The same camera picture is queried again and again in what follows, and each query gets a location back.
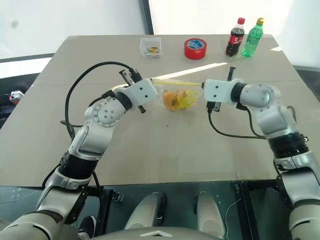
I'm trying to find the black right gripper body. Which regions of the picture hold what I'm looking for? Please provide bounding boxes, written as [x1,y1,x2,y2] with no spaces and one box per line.
[205,66,237,114]

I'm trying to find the grey robot torso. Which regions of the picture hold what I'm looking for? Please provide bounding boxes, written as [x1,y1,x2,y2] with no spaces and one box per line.
[94,226,226,240]

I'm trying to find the silver robot leg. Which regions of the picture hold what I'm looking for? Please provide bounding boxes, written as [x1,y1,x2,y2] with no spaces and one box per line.
[124,191,167,231]
[195,191,226,239]

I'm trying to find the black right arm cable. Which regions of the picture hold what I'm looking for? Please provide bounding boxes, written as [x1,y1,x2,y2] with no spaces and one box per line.
[206,104,266,139]

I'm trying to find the cola bottle red cap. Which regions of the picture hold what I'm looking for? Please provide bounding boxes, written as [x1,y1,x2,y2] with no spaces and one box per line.
[225,17,246,58]

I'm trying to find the clear yellow plastic bag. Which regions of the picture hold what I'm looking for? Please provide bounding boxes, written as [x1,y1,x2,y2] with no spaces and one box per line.
[151,77,205,112]

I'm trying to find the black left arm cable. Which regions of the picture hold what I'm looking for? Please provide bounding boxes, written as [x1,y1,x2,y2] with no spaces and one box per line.
[59,61,141,141]

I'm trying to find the black shoe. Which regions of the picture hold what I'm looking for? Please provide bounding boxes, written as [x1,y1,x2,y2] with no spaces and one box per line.
[77,215,97,239]

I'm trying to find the toy hot dog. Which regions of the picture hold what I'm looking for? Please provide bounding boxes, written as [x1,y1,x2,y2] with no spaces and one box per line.
[176,89,189,101]
[162,90,179,111]

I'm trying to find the red and white device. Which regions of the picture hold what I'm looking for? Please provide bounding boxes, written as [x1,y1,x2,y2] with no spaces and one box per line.
[9,90,25,103]

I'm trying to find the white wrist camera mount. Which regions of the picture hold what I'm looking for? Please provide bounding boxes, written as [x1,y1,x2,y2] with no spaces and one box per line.
[202,78,242,104]
[127,78,159,106]

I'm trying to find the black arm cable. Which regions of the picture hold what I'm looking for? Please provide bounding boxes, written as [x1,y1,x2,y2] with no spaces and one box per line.
[59,61,141,141]
[206,104,266,139]

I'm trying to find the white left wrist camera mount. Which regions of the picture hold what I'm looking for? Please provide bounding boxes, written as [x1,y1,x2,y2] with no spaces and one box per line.
[127,78,159,106]

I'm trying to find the silver right robot leg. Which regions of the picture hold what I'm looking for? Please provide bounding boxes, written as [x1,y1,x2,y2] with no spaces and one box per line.
[195,191,226,239]

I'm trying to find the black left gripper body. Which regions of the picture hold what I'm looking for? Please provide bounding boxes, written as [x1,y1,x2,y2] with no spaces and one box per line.
[118,67,147,115]

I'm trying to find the thin white cable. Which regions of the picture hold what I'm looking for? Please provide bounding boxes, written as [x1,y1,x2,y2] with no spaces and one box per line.
[224,197,244,234]

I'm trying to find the green bottle yellow cap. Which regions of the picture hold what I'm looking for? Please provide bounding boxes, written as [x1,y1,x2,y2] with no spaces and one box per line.
[241,17,265,58]

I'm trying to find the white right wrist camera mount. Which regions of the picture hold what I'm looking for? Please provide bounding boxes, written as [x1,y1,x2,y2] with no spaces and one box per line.
[202,78,242,104]

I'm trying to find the silver left robot leg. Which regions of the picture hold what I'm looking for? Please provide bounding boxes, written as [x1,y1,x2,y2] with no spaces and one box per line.
[124,191,167,231]

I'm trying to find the red tape roll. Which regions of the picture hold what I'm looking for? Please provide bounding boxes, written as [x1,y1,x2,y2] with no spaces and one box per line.
[184,37,208,61]

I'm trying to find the clear plastic box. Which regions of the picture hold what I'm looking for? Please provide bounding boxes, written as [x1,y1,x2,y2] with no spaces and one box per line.
[139,36,163,60]

